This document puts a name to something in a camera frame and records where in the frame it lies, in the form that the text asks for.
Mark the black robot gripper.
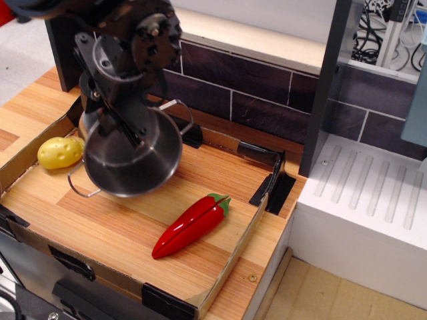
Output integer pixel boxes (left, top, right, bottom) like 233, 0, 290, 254
75, 32, 160, 147

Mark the stainless steel pot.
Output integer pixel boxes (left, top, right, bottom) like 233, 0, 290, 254
67, 99, 194, 198

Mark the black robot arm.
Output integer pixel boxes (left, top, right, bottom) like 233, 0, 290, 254
7, 1, 182, 148

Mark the cardboard fence with black tape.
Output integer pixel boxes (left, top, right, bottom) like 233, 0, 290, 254
0, 85, 297, 320

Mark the yellow toy potato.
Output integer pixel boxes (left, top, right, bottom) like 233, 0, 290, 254
37, 136, 85, 169

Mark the red toy chili pepper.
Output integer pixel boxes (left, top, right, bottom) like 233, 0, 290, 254
151, 193, 232, 259

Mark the brass screw in table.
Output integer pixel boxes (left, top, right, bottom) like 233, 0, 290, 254
248, 274, 258, 282

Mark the white ribbed drainboard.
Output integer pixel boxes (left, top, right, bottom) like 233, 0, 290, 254
289, 135, 426, 308

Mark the dark grey shelf frame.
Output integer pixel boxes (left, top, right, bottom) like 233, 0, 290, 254
39, 0, 354, 178

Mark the black cable bundle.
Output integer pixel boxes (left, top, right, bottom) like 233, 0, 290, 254
352, 0, 427, 71

